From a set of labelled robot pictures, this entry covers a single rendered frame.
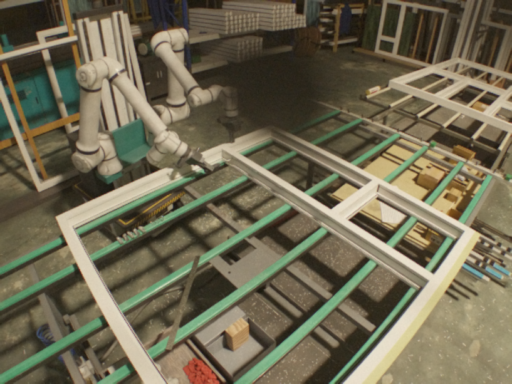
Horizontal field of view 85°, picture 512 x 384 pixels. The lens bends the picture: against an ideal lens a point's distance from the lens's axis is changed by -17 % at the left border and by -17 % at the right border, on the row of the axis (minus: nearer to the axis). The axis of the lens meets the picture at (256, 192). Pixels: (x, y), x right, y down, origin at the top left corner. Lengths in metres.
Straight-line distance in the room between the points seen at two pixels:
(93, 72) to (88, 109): 0.24
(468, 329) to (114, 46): 3.15
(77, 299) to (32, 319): 0.36
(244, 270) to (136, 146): 1.57
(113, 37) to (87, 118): 0.71
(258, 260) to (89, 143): 1.26
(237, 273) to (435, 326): 1.57
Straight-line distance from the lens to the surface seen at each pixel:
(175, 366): 1.49
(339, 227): 1.54
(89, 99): 1.95
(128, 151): 2.63
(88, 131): 2.07
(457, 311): 2.67
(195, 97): 1.94
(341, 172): 1.97
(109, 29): 2.47
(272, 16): 6.17
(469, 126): 3.92
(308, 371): 1.47
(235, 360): 1.47
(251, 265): 1.42
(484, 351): 2.59
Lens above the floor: 1.93
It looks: 37 degrees down
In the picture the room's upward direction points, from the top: straight up
